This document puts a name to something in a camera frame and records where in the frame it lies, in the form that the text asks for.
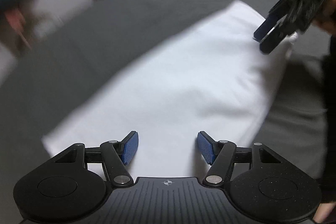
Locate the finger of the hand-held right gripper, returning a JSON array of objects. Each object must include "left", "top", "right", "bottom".
[
  {"left": 253, "top": 18, "right": 279, "bottom": 42},
  {"left": 260, "top": 26, "right": 294, "bottom": 54}
]

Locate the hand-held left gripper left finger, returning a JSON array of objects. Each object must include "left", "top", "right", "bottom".
[{"left": 52, "top": 131, "right": 139, "bottom": 187}]

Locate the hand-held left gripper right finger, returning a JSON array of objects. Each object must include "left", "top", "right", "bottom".
[{"left": 197, "top": 131, "right": 285, "bottom": 187}]

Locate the white shirt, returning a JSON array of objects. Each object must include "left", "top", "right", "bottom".
[{"left": 42, "top": 0, "right": 298, "bottom": 177}]

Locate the person's left forearm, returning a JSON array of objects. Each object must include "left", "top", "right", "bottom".
[{"left": 314, "top": 200, "right": 335, "bottom": 224}]

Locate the person's right hand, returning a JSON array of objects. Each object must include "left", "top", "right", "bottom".
[{"left": 314, "top": 0, "right": 336, "bottom": 34}]

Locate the grey fuzzy slipper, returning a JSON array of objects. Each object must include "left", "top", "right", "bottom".
[{"left": 3, "top": 7, "right": 33, "bottom": 50}]

